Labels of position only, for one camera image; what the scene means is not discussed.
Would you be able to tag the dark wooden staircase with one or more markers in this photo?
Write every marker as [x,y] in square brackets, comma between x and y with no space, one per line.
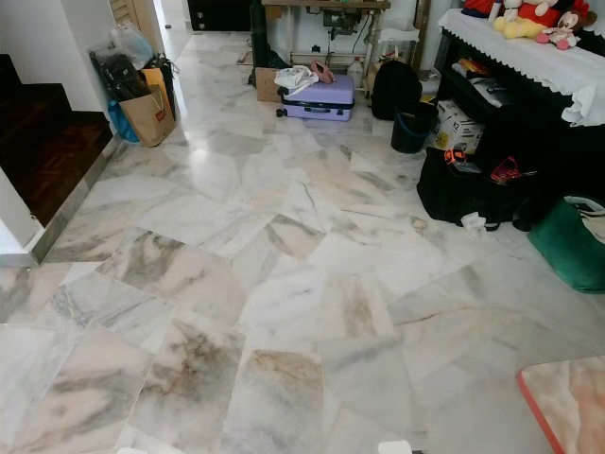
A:
[47,151]

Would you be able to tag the blue plastic bag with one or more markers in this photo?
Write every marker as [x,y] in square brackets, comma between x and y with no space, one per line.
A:
[121,123]

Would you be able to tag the brown paper bag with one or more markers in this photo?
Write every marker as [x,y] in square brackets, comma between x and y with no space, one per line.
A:
[148,115]

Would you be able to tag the black fabric bag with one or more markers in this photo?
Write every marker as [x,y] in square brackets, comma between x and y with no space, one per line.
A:
[118,78]

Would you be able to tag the clear plastic bag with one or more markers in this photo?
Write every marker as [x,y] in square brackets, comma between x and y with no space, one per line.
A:
[132,43]

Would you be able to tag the brown cardboard box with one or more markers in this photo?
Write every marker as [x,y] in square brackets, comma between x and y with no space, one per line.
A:
[266,85]

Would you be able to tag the lilac suitcase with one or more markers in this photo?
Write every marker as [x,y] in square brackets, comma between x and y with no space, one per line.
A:
[321,99]

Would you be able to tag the pink shoe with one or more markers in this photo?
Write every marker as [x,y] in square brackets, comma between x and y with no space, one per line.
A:
[324,71]

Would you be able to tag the sewing machine table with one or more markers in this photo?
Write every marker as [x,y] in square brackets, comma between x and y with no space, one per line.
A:
[326,5]

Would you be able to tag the black backpack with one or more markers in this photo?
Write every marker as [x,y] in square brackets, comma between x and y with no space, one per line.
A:
[395,87]

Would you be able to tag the black bucket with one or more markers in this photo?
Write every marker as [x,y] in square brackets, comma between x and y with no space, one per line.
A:
[412,130]

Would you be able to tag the black duffel bag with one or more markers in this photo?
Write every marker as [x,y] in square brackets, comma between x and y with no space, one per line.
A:
[454,197]

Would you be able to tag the orange black tool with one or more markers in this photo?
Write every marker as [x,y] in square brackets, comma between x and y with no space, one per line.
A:
[456,157]

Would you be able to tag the white printed carton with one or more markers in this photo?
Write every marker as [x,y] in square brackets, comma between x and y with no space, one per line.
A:
[458,128]

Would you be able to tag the crumpled white paper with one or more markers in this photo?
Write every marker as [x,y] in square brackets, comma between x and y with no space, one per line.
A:
[475,223]

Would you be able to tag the white lace cloth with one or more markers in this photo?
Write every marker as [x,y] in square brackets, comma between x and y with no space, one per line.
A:
[520,57]

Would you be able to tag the yellow plush toy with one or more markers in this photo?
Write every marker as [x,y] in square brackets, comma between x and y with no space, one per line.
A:
[515,26]

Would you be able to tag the green bag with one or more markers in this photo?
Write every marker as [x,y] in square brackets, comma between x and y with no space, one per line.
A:
[572,251]

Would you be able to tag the red plush toy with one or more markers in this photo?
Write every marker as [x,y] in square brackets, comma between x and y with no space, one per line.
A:
[544,9]

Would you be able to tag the pink mouse plush toy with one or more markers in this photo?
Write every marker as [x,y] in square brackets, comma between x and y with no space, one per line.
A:
[562,33]

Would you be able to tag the red edged marble table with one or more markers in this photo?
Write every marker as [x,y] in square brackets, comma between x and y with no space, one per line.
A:
[572,407]

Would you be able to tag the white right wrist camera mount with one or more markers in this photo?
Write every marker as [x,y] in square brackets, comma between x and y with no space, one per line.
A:
[395,447]

